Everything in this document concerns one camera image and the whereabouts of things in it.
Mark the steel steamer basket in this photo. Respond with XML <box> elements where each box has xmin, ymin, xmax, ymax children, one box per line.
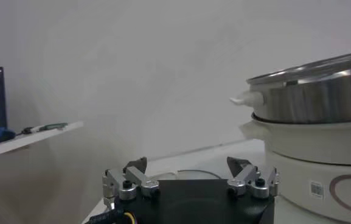
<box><xmin>229</xmin><ymin>48</ymin><xmax>351</xmax><ymax>124</ymax></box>

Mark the green flat object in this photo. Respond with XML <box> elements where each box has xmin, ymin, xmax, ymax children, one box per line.
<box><xmin>36</xmin><ymin>122</ymin><xmax>69</xmax><ymax>133</ymax></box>

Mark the black looped cable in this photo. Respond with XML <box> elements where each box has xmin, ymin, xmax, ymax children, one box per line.
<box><xmin>15</xmin><ymin>126</ymin><xmax>35</xmax><ymax>136</ymax></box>

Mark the glass lid with white handle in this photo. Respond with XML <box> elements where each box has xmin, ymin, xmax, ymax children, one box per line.
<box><xmin>149</xmin><ymin>169</ymin><xmax>221</xmax><ymax>181</ymax></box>

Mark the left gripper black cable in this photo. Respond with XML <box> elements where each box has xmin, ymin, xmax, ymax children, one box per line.
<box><xmin>85</xmin><ymin>208</ymin><xmax>136</xmax><ymax>224</ymax></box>

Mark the white side table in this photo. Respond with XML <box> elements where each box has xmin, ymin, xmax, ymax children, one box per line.
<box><xmin>0</xmin><ymin>121</ymin><xmax>84</xmax><ymax>162</ymax></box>

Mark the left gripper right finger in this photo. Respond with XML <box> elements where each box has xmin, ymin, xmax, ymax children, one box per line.
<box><xmin>226</xmin><ymin>156</ymin><xmax>279</xmax><ymax>200</ymax></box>

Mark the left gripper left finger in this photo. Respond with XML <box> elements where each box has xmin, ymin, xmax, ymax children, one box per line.
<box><xmin>102</xmin><ymin>156</ymin><xmax>161</xmax><ymax>211</ymax></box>

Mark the white electric cooker base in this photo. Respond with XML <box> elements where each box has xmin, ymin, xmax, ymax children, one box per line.
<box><xmin>238</xmin><ymin>120</ymin><xmax>351</xmax><ymax>224</ymax></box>

